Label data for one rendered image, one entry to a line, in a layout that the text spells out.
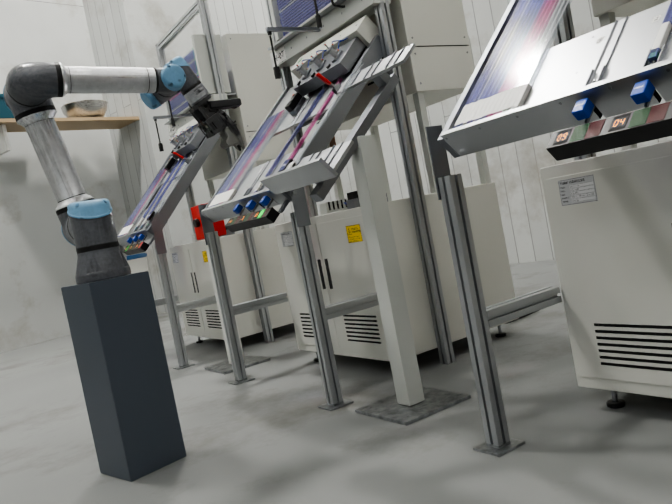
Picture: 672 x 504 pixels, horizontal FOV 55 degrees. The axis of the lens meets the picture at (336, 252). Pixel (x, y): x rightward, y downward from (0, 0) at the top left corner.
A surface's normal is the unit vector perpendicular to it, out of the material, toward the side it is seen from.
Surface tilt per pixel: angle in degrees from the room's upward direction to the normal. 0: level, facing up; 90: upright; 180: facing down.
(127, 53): 90
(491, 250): 90
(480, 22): 90
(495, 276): 90
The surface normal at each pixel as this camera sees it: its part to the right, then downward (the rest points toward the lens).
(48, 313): 0.72, -0.11
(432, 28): 0.54, -0.06
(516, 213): -0.67, 0.17
